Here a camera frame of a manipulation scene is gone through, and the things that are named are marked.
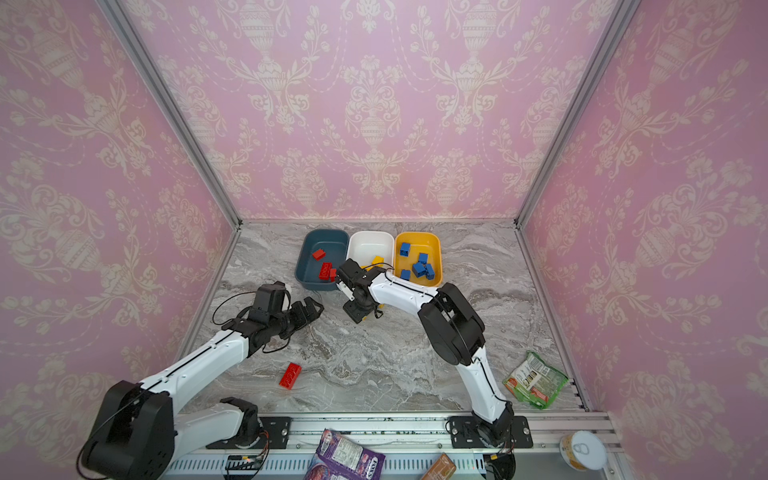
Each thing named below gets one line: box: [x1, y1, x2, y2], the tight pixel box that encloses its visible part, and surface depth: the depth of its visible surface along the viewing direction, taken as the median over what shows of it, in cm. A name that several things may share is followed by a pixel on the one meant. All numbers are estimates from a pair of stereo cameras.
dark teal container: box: [295, 229, 350, 291], surface depth 110 cm
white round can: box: [559, 430, 607, 471], surface depth 69 cm
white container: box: [346, 231, 395, 269], surface depth 112 cm
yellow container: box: [393, 232, 443, 287], surface depth 111 cm
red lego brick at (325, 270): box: [318, 262, 333, 280], surface depth 105 cm
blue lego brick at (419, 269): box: [412, 262, 427, 278], surface depth 105 cm
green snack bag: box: [502, 351, 569, 410], surface depth 83 cm
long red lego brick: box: [279, 362, 303, 390], surface depth 83 cm
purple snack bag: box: [305, 428, 386, 480], surface depth 70 cm
